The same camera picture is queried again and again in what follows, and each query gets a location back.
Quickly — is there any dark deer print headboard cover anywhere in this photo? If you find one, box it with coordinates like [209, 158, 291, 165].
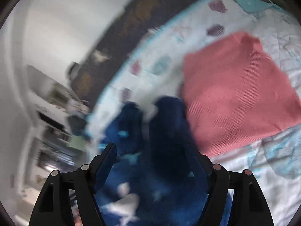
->
[71, 0, 197, 108]

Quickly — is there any green cushion left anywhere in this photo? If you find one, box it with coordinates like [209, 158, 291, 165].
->
[68, 135, 88, 152]

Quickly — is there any white seashell print quilt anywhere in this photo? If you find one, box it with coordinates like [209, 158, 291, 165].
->
[87, 0, 300, 225]

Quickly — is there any pile of teal clothes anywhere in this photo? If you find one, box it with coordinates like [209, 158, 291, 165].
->
[67, 114, 91, 141]

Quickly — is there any pink knit garment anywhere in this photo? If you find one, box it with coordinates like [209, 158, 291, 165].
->
[183, 32, 300, 156]

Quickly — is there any navy fleece star robe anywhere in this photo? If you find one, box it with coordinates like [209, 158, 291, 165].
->
[95, 96, 208, 225]

